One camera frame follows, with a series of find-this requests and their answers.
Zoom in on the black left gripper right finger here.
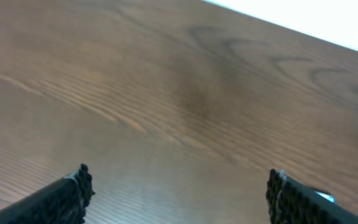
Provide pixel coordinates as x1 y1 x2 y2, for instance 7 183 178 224
265 169 358 224

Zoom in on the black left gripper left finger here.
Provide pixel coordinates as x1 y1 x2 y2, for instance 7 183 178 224
0 164 95 224

